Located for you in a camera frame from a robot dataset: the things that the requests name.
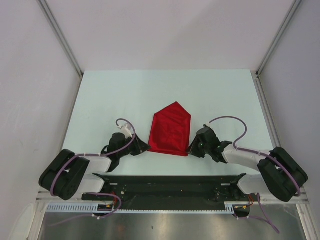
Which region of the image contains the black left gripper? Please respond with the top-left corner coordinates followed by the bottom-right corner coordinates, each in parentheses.
top-left (117, 133), bottom-right (151, 158)

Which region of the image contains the red cloth napkin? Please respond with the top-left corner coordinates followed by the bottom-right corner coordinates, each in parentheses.
top-left (148, 101), bottom-right (192, 157)

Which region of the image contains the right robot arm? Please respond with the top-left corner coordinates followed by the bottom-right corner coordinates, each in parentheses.
top-left (186, 125), bottom-right (309, 202)

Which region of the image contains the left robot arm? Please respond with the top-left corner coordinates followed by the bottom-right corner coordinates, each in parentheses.
top-left (38, 132), bottom-right (151, 201)

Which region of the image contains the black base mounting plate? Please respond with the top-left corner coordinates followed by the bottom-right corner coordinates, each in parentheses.
top-left (50, 174), bottom-right (292, 213)

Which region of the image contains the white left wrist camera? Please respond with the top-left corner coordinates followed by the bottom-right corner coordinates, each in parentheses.
top-left (118, 123), bottom-right (133, 139)

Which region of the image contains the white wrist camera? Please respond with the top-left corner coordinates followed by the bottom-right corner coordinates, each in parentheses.
top-left (118, 123), bottom-right (133, 139)
top-left (203, 124), bottom-right (214, 131)

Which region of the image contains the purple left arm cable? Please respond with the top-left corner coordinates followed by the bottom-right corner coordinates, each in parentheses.
top-left (48, 118), bottom-right (137, 227)

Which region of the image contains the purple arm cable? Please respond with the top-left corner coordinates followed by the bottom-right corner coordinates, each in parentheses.
top-left (204, 116), bottom-right (302, 235)
top-left (48, 118), bottom-right (137, 227)

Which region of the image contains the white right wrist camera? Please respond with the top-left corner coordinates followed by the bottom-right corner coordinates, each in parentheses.
top-left (203, 124), bottom-right (214, 131)

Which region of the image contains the white slotted cable duct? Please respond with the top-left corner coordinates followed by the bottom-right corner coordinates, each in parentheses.
top-left (45, 202), bottom-right (244, 215)

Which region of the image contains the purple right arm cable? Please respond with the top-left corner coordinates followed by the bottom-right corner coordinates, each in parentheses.
top-left (204, 116), bottom-right (302, 235)

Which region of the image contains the left aluminium frame post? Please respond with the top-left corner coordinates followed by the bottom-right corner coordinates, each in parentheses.
top-left (36, 0), bottom-right (84, 79)

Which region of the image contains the aluminium frame post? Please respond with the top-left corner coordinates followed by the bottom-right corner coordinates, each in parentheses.
top-left (255, 0), bottom-right (304, 78)
top-left (36, 0), bottom-right (84, 79)

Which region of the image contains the right aluminium frame post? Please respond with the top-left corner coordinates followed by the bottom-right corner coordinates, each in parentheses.
top-left (255, 0), bottom-right (304, 78)

